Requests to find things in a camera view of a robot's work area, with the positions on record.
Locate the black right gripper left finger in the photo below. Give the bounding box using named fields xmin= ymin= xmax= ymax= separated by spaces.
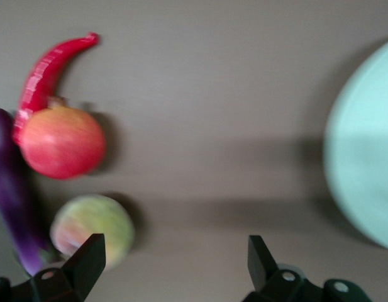
xmin=0 ymin=233 xmax=107 ymax=302

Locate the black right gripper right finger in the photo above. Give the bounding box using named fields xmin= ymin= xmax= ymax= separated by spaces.
xmin=242 ymin=235 xmax=374 ymax=302

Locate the yellow-green peach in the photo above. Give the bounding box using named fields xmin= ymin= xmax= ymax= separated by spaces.
xmin=50 ymin=194 xmax=135 ymax=272

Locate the purple eggplant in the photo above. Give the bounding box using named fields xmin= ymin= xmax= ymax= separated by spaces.
xmin=0 ymin=108 xmax=61 ymax=277

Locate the red apple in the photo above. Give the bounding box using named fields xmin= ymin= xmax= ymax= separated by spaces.
xmin=19 ymin=97 xmax=107 ymax=181

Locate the red chili pepper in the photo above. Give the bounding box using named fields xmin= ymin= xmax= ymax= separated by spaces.
xmin=11 ymin=31 xmax=101 ymax=147

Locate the pale green round plate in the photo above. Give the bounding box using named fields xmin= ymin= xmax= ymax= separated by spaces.
xmin=323 ymin=36 xmax=388 ymax=252

